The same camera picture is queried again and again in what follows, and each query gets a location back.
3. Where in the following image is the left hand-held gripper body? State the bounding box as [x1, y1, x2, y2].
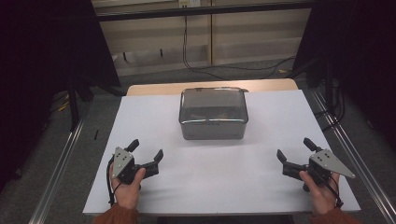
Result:
[110, 146, 143, 185]

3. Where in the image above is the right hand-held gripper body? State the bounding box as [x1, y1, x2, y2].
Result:
[305, 148, 357, 186]

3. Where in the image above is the grey lidded storage box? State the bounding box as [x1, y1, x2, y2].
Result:
[178, 87, 249, 141]

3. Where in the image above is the person's left hand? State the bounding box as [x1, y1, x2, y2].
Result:
[109, 167, 147, 210]

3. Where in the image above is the person's right hand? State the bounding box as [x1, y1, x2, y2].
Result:
[299, 170, 341, 216]

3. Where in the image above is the white board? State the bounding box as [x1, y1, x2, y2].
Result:
[82, 90, 361, 217]

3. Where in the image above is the wooden table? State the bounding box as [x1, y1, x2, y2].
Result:
[126, 77, 299, 97]

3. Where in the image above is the black metal stand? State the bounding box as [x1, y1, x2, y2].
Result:
[65, 76, 95, 133]

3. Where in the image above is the black curtain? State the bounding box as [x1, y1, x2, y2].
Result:
[291, 0, 396, 152]
[0, 0, 122, 190]

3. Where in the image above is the black horizontal bar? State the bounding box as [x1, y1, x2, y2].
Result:
[95, 1, 313, 22]

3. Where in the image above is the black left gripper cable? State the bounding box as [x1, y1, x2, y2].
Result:
[106, 156, 117, 208]

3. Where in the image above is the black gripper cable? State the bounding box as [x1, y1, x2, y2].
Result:
[317, 174, 345, 209]
[106, 156, 117, 208]

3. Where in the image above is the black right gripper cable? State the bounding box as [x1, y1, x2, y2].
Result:
[317, 174, 345, 209]

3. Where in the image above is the metal floor rail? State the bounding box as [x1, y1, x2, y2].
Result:
[28, 116, 88, 224]
[310, 88, 396, 224]

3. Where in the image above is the bundle of black floor cables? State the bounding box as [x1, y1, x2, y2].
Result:
[313, 77, 347, 133]

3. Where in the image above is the long black hanging cable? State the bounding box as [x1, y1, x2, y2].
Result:
[181, 15, 297, 80]

